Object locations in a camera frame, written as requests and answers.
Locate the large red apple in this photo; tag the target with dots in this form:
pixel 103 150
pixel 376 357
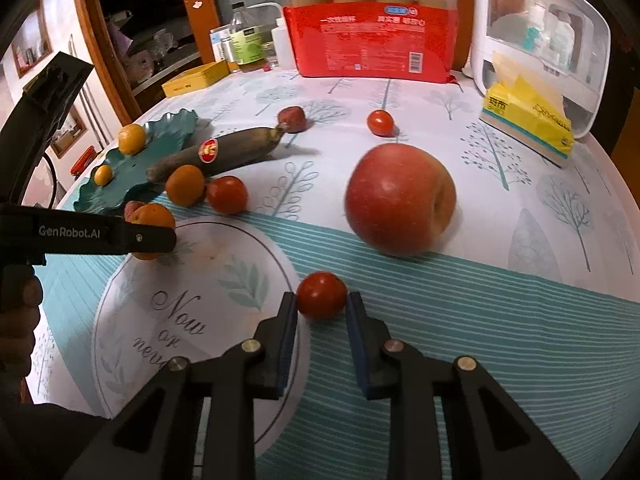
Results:
pixel 400 197

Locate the brown sweet potato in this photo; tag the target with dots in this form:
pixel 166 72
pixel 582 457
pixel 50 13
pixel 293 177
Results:
pixel 240 146

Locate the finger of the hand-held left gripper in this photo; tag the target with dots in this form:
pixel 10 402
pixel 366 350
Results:
pixel 150 241

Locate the red box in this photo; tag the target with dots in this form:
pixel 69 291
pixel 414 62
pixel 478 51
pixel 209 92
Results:
pixel 82 161

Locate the tree print tablecloth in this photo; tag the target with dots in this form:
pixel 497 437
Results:
pixel 475 310

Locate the green label glass bottle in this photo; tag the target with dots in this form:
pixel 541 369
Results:
pixel 246 42

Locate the person's left hand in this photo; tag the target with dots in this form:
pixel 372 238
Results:
pixel 17 325

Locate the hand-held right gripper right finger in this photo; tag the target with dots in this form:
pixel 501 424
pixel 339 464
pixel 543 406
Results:
pixel 356 332

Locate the tiny orange kumquat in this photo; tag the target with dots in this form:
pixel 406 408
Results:
pixel 103 175

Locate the red paper cup package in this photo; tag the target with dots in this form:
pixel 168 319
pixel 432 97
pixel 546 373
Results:
pixel 370 40

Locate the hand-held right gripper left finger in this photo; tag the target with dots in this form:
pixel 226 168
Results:
pixel 288 332

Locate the orange mandarin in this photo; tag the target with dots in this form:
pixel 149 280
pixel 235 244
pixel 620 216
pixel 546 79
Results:
pixel 185 185
pixel 156 216

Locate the person's left forearm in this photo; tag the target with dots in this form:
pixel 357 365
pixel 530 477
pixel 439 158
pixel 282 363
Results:
pixel 45 440

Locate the blue and white carton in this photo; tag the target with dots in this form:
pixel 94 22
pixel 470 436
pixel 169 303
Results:
pixel 220 42

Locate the white countertop appliance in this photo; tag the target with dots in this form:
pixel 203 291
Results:
pixel 540 20

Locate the yellow tissue pack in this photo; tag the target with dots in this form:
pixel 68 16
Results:
pixel 530 115

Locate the white squeeze bottle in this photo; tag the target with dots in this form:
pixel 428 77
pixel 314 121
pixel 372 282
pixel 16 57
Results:
pixel 284 45

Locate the yellowish orange fruit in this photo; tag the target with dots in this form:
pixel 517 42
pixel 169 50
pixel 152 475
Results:
pixel 131 139

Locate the small reddish fruit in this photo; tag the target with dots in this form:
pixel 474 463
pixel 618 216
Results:
pixel 132 210

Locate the wrinkled brown round fruit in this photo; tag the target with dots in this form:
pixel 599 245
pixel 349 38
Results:
pixel 293 119

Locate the red tomato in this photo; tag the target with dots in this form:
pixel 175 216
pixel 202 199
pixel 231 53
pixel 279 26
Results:
pixel 380 122
pixel 321 295
pixel 227 194

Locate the yellow flat box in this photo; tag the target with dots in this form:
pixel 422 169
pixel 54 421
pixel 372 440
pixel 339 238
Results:
pixel 192 79

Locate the dark green scalloped plate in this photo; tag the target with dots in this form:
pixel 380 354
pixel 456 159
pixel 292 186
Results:
pixel 165 132

